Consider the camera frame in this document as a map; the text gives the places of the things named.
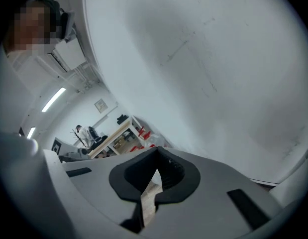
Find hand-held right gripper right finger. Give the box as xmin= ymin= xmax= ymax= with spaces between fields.
xmin=143 ymin=145 xmax=286 ymax=239

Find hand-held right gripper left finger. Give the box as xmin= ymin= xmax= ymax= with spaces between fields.
xmin=43 ymin=145 xmax=159 ymax=234

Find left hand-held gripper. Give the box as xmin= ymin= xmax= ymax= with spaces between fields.
xmin=51 ymin=137 xmax=91 ymax=163

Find black office chair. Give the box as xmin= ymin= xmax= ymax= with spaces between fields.
xmin=90 ymin=127 xmax=109 ymax=149

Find light wood table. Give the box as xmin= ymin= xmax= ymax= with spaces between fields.
xmin=88 ymin=115 xmax=144 ymax=159

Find brown cardboard box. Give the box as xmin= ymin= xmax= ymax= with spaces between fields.
xmin=113 ymin=130 xmax=135 ymax=150

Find black bag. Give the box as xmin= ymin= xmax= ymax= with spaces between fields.
xmin=116 ymin=114 xmax=130 ymax=125

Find white ceiling pipes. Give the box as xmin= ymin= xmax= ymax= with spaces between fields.
xmin=69 ymin=63 xmax=102 ymax=94

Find white ceiling air conditioner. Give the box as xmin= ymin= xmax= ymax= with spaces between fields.
xmin=45 ymin=37 xmax=88 ymax=73

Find person's face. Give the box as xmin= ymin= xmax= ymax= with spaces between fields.
xmin=3 ymin=0 xmax=62 ymax=57

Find grey wall panel box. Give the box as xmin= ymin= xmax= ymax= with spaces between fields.
xmin=94 ymin=98 xmax=109 ymax=114

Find head-worn camera mount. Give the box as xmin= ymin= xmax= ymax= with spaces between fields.
xmin=35 ymin=0 xmax=77 ymax=44

